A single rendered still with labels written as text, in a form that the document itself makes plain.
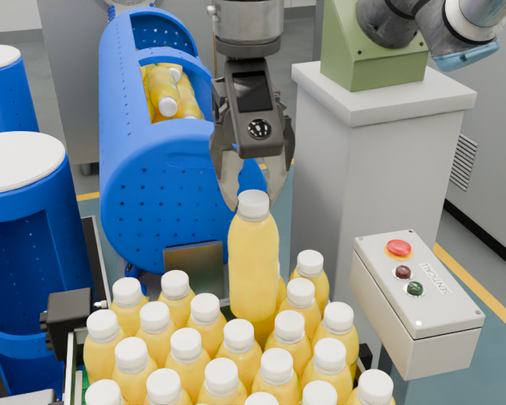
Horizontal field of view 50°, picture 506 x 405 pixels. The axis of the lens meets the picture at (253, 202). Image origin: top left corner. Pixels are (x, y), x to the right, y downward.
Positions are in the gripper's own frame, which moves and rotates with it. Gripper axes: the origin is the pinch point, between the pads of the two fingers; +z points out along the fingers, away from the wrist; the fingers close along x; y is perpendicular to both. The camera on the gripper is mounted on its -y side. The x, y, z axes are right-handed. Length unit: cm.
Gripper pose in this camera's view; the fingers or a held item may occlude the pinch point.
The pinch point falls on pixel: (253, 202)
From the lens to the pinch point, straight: 67.7
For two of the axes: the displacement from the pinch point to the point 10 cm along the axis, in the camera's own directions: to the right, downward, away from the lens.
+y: -2.3, -5.3, 8.2
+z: 0.0, 8.4, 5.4
